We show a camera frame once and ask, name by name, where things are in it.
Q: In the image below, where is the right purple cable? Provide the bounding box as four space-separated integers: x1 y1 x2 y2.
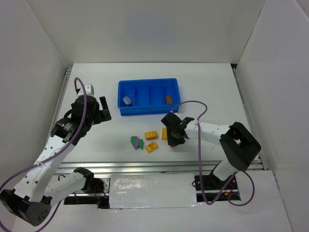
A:
169 101 255 206

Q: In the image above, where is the blue divided plastic bin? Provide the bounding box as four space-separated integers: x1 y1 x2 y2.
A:
117 78 181 116

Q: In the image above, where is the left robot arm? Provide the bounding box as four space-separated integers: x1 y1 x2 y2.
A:
0 96 112 227

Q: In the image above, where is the yellow lego brick upper left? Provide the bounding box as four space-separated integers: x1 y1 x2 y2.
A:
145 131 158 141

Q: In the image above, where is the purple flower lego piece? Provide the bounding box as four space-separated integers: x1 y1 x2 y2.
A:
122 96 132 106

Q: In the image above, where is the yellow lego plate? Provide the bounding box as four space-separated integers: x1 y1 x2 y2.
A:
161 128 168 140

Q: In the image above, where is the green lego brick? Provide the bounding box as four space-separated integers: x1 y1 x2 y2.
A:
130 136 144 148

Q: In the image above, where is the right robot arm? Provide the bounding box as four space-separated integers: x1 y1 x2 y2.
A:
161 112 261 190

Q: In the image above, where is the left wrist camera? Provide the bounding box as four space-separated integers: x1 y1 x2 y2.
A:
85 84 94 97

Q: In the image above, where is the yellow lego brick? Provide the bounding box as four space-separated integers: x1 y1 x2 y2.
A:
145 142 159 153
145 131 158 141

